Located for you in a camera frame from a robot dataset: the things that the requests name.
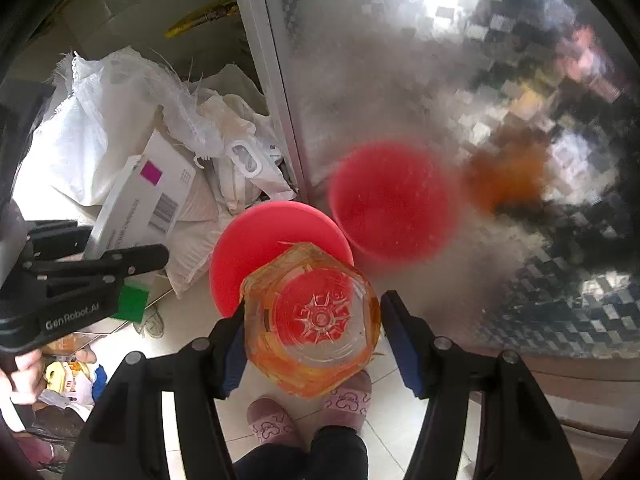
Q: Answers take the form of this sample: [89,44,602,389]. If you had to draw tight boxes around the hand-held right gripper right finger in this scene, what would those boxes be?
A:
[380,290,572,480]

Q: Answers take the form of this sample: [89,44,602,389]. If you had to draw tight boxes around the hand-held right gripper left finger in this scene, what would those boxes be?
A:
[62,305,247,480]

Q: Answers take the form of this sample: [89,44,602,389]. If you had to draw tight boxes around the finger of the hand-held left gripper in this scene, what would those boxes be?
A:
[20,244,170,281]
[27,223,94,261]

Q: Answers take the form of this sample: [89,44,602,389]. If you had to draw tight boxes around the amber glass jar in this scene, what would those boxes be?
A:
[240,241,383,401]

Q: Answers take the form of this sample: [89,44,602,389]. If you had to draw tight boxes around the red plastic bin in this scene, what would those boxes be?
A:
[209,201,355,318]

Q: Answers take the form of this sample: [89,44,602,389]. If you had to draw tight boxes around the person's left hand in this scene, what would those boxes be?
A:
[0,347,47,406]

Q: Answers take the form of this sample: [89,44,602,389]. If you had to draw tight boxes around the yellow plastic bottle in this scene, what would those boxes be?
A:
[44,362,76,395]

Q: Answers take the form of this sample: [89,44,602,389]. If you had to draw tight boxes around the beige sack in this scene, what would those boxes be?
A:
[164,175,242,302]

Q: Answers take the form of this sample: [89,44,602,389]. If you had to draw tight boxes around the white cardboard box pink label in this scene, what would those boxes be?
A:
[87,129,198,261]

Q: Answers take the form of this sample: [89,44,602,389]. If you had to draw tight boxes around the pink slipper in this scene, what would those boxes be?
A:
[321,370,373,433]
[247,397,305,447]

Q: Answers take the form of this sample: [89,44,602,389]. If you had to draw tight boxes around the white woven sack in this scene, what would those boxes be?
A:
[15,46,281,208]

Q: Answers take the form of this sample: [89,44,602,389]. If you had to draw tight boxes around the person's black pants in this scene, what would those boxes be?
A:
[234,425,369,480]

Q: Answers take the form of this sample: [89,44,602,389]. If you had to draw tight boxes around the yellow strip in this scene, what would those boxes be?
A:
[165,0,242,39]

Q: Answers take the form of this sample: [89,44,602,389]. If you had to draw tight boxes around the patterned glass door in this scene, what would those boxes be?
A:
[227,0,640,358]

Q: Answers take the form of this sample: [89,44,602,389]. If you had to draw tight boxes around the white plastic bag with handle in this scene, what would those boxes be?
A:
[219,136,297,213]

